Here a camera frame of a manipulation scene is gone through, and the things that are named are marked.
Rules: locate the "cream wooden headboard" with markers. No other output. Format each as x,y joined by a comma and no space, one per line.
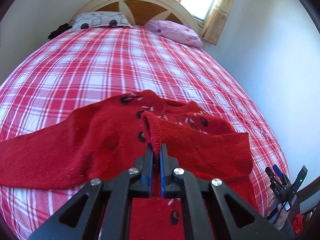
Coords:
139,12

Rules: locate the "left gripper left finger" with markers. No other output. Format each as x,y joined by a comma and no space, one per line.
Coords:
102,208

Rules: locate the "right forearm dark sleeve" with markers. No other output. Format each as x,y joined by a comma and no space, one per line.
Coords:
287,231

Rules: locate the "beige curtain right of window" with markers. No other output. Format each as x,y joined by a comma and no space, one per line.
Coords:
215,20

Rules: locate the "black object beside pillow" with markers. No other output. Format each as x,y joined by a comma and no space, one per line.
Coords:
61,29

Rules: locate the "red knitted sweater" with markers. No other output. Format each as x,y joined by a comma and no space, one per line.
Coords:
105,138

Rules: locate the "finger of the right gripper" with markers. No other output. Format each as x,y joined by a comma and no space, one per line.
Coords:
282,176
273,181

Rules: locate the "person right hand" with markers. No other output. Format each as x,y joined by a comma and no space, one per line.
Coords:
283,214

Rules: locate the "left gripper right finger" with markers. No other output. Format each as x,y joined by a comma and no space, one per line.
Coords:
210,208

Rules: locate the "pink pillow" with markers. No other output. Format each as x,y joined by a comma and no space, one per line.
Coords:
176,32

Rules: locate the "grey patterned pillow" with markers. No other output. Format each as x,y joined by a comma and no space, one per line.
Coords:
97,19

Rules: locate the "wooden door frame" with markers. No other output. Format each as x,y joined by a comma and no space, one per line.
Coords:
308,197

